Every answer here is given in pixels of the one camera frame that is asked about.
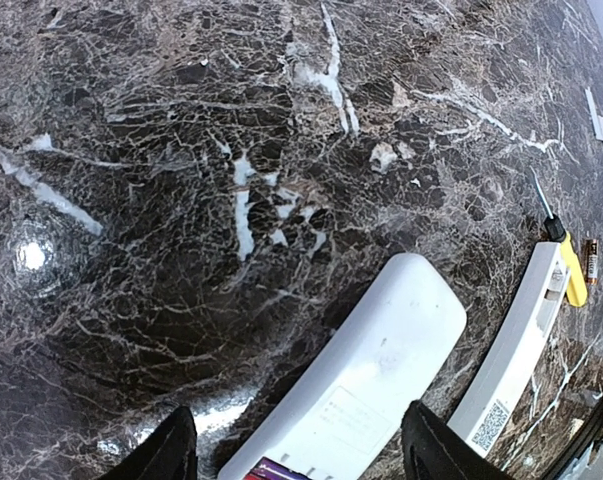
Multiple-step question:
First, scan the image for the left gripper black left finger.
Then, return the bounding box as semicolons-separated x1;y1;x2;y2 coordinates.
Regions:
99;406;198;480

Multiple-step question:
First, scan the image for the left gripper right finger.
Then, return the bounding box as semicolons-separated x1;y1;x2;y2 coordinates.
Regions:
401;400;511;480

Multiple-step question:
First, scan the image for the white remote control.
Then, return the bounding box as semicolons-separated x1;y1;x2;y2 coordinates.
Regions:
448;242;570;458

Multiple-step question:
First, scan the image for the grey remote control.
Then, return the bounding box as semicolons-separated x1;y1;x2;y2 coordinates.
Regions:
218;253;467;479

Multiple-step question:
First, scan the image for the purple blue AAA battery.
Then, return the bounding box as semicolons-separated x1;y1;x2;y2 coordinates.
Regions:
252;458;305;480

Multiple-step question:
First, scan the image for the yellow handled screwdriver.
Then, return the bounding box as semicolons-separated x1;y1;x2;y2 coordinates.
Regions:
528;166;589;308

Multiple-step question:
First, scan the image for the white battery cover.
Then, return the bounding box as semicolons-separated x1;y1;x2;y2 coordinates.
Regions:
584;88;603;143

